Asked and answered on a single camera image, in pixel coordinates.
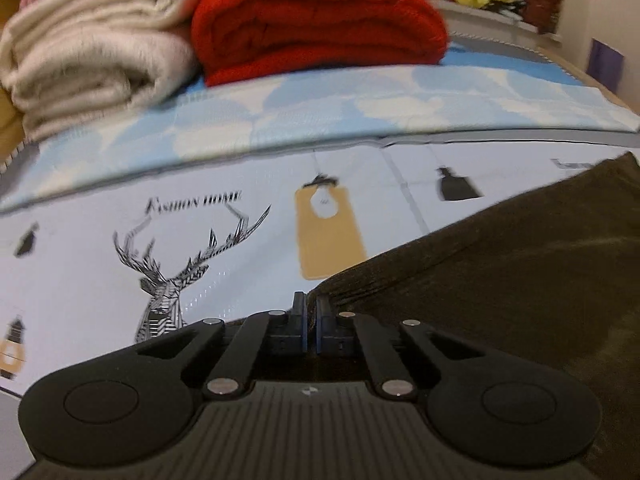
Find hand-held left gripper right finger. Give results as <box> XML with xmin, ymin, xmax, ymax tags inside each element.
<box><xmin>315</xmin><ymin>294</ymin><xmax>488</xmax><ymax>403</ymax></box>

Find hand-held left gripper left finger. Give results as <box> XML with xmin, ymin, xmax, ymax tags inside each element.
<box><xmin>135</xmin><ymin>292</ymin><xmax>307</xmax><ymax>401</ymax></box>

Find dark olive corduroy pants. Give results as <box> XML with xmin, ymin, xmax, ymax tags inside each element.
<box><xmin>307</xmin><ymin>151</ymin><xmax>640</xmax><ymax>480</ymax></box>

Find deer printed white mat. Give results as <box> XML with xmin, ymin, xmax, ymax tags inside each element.
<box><xmin>0</xmin><ymin>132</ymin><xmax>640</xmax><ymax>398</ymax></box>

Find blue cloud printed sheet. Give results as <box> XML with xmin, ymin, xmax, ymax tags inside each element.
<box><xmin>0</xmin><ymin>42</ymin><xmax>640</xmax><ymax>212</ymax></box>

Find red knitted folded blanket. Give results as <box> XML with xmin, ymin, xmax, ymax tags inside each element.
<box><xmin>191</xmin><ymin>0</ymin><xmax>449</xmax><ymax>88</ymax></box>

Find cream fleece folded blanket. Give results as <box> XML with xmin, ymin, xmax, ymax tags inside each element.
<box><xmin>0</xmin><ymin>0</ymin><xmax>203</xmax><ymax>143</ymax></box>

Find white window ledge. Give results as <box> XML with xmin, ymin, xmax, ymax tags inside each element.
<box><xmin>432</xmin><ymin>0</ymin><xmax>563</xmax><ymax>47</ymax></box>

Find purple paper sheet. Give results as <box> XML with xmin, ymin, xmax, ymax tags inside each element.
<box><xmin>589</xmin><ymin>37</ymin><xmax>624</xmax><ymax>95</ymax></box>

